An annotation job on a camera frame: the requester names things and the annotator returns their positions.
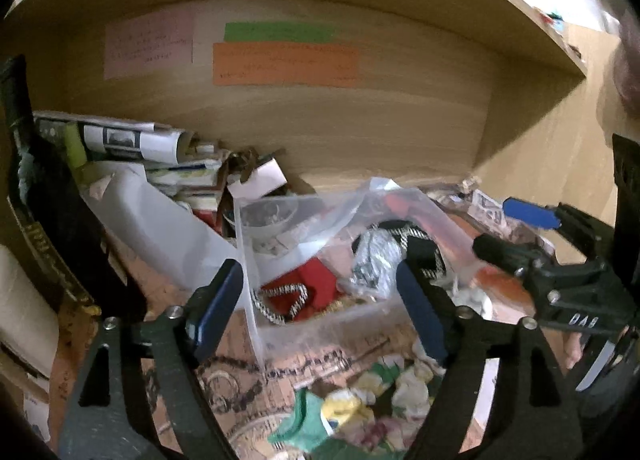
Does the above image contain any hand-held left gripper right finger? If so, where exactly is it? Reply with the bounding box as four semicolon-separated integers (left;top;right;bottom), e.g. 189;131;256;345
396;235;587;460

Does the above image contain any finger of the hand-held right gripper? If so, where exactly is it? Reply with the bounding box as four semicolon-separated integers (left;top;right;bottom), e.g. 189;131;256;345
472;233;557;282
502;196;617;262

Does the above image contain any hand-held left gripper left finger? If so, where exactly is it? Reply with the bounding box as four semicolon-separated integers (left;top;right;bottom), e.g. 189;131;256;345
59;259;245;460

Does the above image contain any clear plastic bag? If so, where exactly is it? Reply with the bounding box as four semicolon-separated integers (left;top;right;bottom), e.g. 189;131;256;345
234;177;493;366

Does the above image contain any person's right forearm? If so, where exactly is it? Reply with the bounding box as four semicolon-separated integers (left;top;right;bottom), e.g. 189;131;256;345
611;7;640;108

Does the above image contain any black and silver patterned cloth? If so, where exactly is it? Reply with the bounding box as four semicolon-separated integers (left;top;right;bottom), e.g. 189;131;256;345
350;221;443;298

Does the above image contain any printed table mat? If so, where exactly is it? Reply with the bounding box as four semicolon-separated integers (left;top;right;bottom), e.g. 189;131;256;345
50;190;556;460

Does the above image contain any red cloth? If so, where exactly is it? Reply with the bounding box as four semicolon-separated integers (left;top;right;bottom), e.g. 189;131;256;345
260;257;338;323

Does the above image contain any white plastic container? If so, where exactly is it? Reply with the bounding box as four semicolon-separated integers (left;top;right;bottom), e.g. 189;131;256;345
80;162;246;311

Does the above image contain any green and yellow cloth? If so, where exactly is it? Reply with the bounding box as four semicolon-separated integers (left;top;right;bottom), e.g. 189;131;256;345
267;357;443;460

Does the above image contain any stack of books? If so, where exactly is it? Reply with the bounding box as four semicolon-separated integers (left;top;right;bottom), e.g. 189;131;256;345
145;140;231;236

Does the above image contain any white card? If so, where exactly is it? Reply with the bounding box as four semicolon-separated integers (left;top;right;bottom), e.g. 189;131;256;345
227;159;288;200

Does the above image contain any rolled newspaper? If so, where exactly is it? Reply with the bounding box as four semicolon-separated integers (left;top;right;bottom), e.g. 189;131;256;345
34;111;197;166

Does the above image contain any white cardboard box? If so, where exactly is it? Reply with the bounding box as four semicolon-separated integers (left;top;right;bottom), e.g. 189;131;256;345
0;244;61;391

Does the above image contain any wooden shelf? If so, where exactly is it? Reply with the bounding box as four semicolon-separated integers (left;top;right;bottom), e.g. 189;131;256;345
2;0;588;193

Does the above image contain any orange paper note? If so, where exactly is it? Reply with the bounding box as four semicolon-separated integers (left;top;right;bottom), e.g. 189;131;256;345
212;42;361;89

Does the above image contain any pink paper note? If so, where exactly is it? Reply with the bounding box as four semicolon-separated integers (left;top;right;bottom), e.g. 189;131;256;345
103;10;196;81

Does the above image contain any green paper note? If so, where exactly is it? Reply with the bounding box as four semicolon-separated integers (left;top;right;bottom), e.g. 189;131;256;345
223;21;338;44

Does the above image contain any silver chain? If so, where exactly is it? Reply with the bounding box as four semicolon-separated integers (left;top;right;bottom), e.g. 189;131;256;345
252;282;311;326

